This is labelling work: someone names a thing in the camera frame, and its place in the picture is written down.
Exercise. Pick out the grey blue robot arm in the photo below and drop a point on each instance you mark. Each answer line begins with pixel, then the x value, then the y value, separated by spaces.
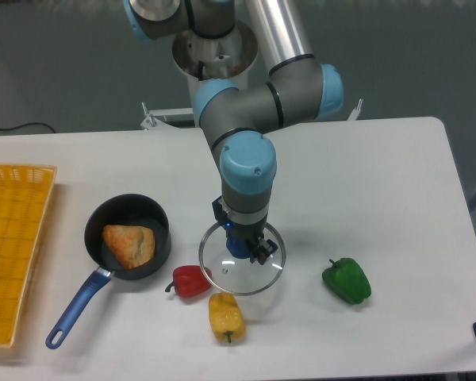
pixel 251 80

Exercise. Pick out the glass pot lid blue knob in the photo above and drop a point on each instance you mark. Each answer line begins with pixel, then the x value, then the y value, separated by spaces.
pixel 225 262

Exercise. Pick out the black saucepan blue handle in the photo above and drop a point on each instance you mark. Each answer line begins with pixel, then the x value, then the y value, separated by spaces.
pixel 124 209

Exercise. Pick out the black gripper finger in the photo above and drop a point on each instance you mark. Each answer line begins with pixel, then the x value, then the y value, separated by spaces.
pixel 263 249

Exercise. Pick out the green bell pepper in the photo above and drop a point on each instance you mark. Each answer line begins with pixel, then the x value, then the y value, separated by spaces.
pixel 347 281

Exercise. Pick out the yellow bell pepper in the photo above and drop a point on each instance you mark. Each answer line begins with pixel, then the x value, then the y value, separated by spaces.
pixel 225 318

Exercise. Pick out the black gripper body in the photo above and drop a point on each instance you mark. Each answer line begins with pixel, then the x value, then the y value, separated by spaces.
pixel 243 226

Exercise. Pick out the brown pastry bread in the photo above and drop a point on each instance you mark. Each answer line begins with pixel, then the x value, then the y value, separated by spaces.
pixel 132 245

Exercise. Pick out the red bell pepper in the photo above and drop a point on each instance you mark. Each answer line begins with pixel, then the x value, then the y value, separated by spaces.
pixel 188 281

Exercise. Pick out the yellow woven basket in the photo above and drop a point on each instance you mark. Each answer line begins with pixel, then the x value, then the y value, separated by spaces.
pixel 25 192

